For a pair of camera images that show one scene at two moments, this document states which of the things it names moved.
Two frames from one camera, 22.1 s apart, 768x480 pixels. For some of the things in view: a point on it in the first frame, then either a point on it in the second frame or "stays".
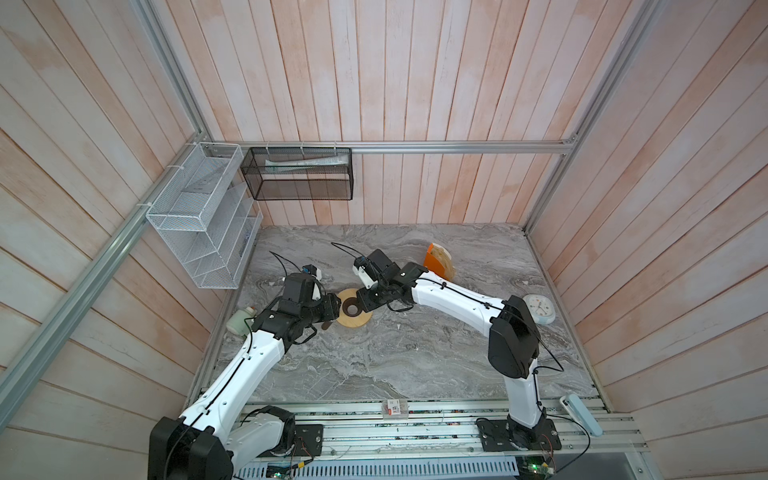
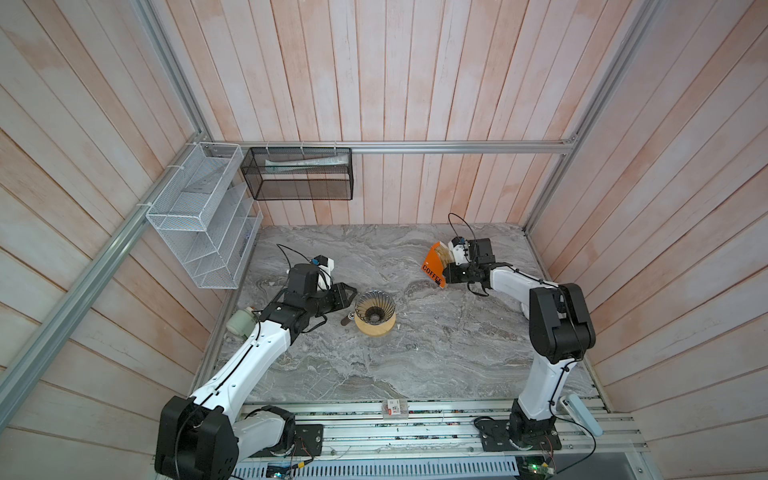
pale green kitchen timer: [240, 321] stays
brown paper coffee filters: [443, 254] stays
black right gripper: [363, 296] → [450, 273]
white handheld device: [578, 413] stays
